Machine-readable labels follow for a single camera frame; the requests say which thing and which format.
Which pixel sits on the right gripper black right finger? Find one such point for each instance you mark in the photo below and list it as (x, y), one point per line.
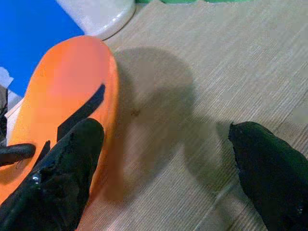
(272, 173)

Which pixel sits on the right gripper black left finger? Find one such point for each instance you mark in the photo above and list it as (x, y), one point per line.
(60, 183)

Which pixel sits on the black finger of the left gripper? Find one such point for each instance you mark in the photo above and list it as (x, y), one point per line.
(16, 152)

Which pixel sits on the blue mat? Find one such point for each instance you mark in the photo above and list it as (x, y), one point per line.
(24, 36)

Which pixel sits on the white ceramic bowl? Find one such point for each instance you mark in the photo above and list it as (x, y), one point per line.
(101, 16)

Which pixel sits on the orange round plate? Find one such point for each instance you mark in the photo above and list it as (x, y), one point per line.
(67, 79)

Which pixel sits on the green mat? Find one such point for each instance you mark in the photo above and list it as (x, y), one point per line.
(178, 1)

